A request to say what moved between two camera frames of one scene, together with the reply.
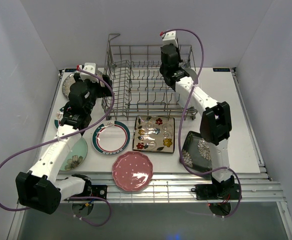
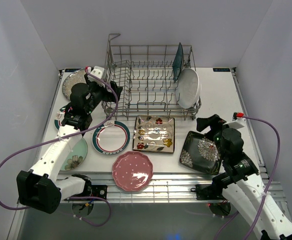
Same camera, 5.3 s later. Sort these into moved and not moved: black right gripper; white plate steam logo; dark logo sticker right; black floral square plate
Moved: black right gripper
Not moved: black floral square plate; white plate steam logo; dark logo sticker right
